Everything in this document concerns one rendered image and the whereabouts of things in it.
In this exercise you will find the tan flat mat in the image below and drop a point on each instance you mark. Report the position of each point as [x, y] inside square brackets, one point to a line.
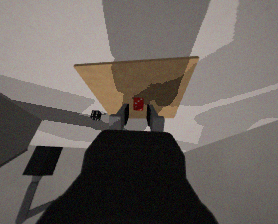
[161, 82]

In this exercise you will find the red die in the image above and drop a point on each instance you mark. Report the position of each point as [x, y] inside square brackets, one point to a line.
[138, 104]

